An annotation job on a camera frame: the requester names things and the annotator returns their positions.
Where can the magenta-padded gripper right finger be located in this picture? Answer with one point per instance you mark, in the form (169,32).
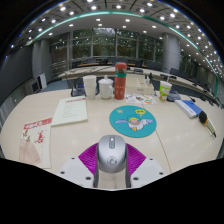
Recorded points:
(148,168)

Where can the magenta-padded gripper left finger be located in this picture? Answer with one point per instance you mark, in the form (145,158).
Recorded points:
(75,168)

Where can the silver grey computer mouse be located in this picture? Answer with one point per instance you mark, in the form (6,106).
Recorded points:
(111,155)

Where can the round teal cartoon mouse pad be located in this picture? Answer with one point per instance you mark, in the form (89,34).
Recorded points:
(133,120)

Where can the red and white booklet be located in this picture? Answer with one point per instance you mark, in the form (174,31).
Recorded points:
(36,141)

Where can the white paper document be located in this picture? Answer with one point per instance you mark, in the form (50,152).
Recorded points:
(70,111)

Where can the colourful sticker sheet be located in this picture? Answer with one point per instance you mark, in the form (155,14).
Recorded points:
(140,99)

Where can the blue and white book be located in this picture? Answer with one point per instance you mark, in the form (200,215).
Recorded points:
(189,108)

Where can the dark conference desk unit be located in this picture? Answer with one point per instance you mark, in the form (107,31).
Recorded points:
(174,96)

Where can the dark desk microphone base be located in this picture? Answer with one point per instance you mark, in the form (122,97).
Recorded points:
(77,90)

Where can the green and white paper cup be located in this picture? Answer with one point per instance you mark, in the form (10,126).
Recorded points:
(165,91)

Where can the stack of white paper cups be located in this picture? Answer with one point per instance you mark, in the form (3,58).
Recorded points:
(89,87)

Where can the white lidded ceramic mug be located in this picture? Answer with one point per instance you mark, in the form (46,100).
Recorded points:
(105,88)

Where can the red thermos bottle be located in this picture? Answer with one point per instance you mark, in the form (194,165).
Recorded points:
(120,81)

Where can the curved wooden conference desk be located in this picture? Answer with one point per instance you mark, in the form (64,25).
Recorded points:
(100,70)

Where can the dark office chairs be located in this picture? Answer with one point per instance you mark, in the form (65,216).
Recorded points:
(150,65)

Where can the round ceiling lights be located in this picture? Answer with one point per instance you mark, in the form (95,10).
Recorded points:
(118,6)

